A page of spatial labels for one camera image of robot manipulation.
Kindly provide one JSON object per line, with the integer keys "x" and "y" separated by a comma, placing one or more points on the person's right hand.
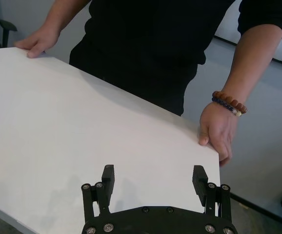
{"x": 42, "y": 40}

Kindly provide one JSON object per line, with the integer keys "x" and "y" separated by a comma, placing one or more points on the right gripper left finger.
{"x": 106, "y": 190}

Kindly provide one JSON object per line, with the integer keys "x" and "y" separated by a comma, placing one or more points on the person's right forearm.
{"x": 67, "y": 17}

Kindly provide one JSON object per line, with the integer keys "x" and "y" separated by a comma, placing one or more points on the person's left hand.
{"x": 217, "y": 126}

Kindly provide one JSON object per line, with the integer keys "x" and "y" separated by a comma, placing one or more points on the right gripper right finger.
{"x": 200, "y": 187}

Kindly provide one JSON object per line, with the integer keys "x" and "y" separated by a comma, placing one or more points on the person's left forearm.
{"x": 250, "y": 63}

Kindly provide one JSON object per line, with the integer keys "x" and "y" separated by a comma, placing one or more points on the person in black shirt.
{"x": 155, "y": 90}

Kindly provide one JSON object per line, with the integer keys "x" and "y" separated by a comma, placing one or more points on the white rolling pedestal table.
{"x": 82, "y": 122}

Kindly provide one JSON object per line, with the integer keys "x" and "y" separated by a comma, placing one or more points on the black office chair base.
{"x": 8, "y": 25}

